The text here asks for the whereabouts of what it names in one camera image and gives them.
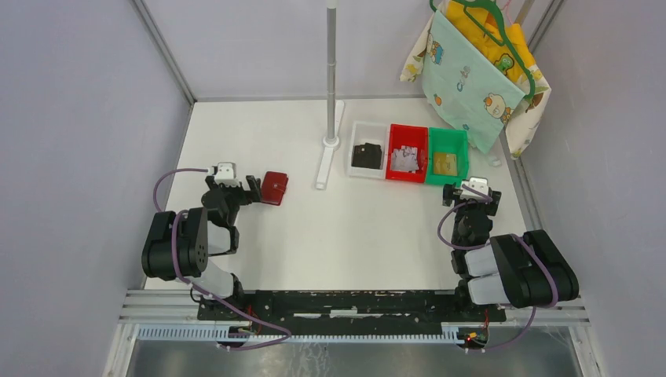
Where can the white VIP cards stack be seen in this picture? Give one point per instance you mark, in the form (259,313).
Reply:
(405,159)

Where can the green plastic bin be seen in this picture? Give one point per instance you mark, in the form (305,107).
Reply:
(451,141)

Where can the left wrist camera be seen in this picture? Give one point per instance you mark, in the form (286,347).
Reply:
(226,175)

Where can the white cartoon cloth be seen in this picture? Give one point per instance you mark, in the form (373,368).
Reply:
(523,124)

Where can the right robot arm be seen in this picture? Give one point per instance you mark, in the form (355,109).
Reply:
(525,270)

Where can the white plastic bin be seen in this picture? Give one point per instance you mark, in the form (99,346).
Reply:
(368,132)

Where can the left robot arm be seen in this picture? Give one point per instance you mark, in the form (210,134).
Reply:
(177,246)

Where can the mint cartoon cloth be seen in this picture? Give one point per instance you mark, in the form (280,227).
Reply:
(466,90)

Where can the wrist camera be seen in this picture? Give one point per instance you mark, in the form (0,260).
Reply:
(476,188)
(226,175)

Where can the green clothes hanger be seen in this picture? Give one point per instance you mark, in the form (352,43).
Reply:
(503,43)

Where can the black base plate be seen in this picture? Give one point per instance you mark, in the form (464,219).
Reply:
(420,312)

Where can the red plastic bin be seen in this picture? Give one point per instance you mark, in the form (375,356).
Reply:
(415,136)

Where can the yellow garment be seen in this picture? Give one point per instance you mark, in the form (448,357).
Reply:
(479,26)

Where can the gold cards stack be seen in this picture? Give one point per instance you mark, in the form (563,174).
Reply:
(445,164)

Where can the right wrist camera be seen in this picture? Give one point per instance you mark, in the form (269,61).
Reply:
(476,188)

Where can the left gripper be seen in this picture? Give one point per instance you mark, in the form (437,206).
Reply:
(247,196)

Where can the metal pole stand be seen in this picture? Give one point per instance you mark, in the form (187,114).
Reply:
(331,140)

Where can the red leather card holder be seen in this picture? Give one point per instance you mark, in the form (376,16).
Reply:
(274,186)

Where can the black VIP cards stack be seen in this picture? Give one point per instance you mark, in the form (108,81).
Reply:
(367,156)

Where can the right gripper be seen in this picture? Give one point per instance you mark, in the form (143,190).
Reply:
(450,192)

